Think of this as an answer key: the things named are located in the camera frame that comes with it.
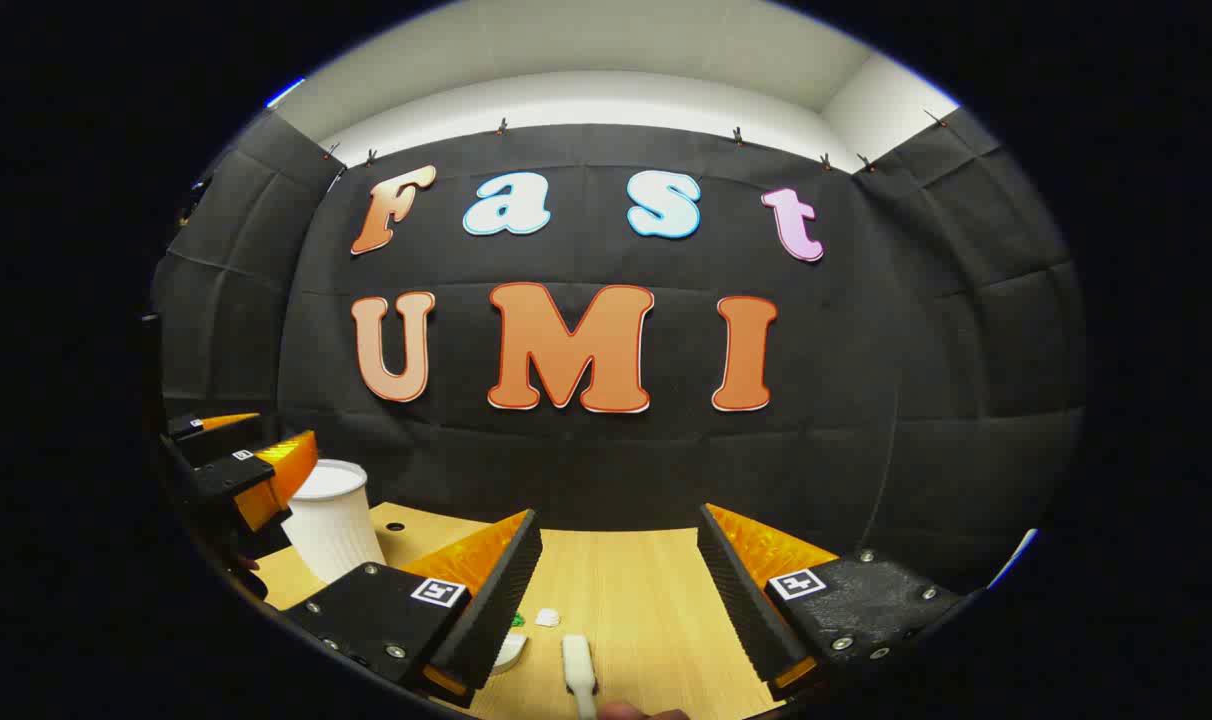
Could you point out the white paper ball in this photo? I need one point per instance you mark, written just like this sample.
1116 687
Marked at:
547 617

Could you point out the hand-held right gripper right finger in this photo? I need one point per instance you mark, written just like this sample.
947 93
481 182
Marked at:
741 600

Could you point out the black backdrop cloth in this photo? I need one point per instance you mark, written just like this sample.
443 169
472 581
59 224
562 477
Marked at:
866 400

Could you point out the small white broom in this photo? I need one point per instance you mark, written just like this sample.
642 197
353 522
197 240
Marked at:
578 665

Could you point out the grey dustpan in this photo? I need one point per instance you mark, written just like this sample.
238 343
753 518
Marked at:
511 652

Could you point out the wooden desktop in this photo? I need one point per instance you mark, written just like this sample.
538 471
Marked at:
626 600

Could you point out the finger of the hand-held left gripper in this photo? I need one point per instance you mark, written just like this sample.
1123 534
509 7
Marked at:
216 438
231 475

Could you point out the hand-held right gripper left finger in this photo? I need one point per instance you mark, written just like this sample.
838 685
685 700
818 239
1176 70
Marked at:
496 610

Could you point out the white ribbed garbage bin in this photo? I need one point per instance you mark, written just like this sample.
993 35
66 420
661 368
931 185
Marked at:
336 530

